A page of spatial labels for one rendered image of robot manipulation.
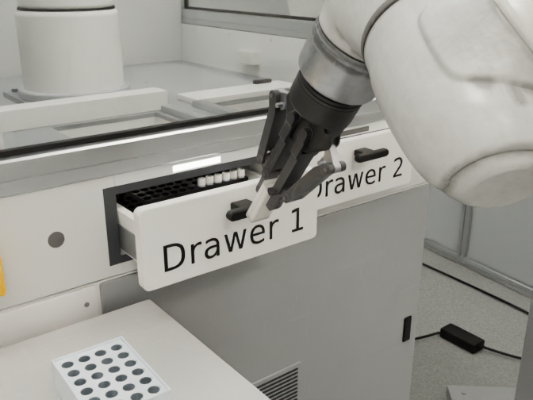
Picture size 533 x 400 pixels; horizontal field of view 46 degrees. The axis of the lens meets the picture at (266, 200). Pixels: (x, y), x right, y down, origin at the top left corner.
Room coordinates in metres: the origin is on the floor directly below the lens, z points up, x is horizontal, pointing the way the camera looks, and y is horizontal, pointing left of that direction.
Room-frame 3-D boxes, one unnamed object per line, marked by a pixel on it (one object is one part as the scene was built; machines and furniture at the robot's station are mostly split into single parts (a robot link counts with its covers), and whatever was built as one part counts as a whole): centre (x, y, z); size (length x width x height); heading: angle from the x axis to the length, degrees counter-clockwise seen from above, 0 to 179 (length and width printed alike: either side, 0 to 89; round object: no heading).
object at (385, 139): (1.06, -0.15, 0.87); 0.29 x 0.02 x 0.11; 128
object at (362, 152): (1.04, -0.17, 0.91); 0.07 x 0.04 x 0.01; 128
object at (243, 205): (0.78, 0.03, 0.91); 0.07 x 0.04 x 0.01; 128
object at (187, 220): (0.80, 0.04, 0.87); 0.29 x 0.02 x 0.11; 128
